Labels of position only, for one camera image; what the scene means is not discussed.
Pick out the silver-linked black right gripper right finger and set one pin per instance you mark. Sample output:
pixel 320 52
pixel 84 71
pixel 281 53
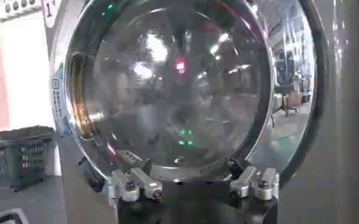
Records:
pixel 263 185

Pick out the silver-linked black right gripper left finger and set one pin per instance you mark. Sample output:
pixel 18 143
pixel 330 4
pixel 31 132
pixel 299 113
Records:
pixel 125 185

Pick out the grey dryer machine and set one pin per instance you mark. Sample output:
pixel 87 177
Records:
pixel 334 128

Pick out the round glass dryer door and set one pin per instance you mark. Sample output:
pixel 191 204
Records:
pixel 173 91

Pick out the dark green laundry basket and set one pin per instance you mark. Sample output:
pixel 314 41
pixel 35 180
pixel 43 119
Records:
pixel 20 161

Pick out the blue and white label sticker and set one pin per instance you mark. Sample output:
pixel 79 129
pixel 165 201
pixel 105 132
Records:
pixel 57 97

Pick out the dark grey cloth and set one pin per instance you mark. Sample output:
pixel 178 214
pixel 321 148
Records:
pixel 17 131

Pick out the dark box with pale rim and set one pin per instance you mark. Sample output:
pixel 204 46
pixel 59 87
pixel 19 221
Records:
pixel 5 217

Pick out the white number sticker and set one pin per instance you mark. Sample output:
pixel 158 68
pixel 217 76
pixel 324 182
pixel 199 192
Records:
pixel 49 10

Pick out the white socket panel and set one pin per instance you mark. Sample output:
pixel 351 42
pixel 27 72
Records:
pixel 14 6

